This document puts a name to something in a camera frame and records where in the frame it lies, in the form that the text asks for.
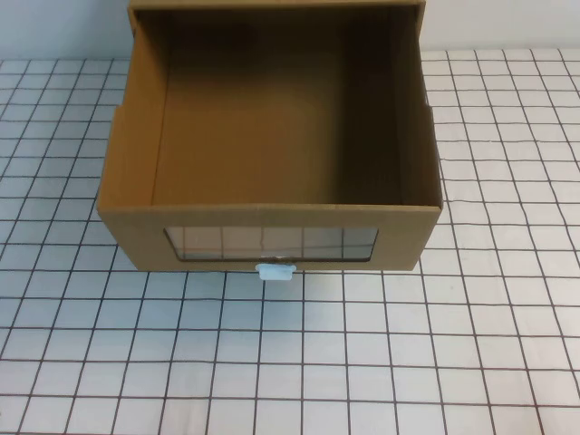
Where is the brown cardboard drawer with window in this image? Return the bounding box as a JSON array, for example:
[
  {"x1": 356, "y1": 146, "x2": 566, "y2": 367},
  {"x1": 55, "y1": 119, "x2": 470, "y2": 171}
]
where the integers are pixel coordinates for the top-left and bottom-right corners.
[{"x1": 94, "y1": 0, "x2": 444, "y2": 273}]

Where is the white grid tablecloth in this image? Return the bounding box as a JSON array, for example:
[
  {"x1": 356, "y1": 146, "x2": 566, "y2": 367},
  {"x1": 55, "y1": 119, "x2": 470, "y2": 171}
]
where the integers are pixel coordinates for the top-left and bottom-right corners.
[{"x1": 0, "y1": 44, "x2": 580, "y2": 435}]

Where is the white plastic drawer handle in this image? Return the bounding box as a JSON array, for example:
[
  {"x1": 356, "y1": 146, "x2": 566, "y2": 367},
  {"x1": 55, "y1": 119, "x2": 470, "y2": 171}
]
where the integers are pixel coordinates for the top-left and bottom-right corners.
[{"x1": 256, "y1": 261, "x2": 298, "y2": 284}]

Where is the brown cardboard shoe box shell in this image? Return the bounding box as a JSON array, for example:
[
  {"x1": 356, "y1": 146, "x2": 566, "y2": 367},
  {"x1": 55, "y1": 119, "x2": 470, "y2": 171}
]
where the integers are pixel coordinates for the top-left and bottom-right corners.
[{"x1": 128, "y1": 0, "x2": 427, "y2": 12}]

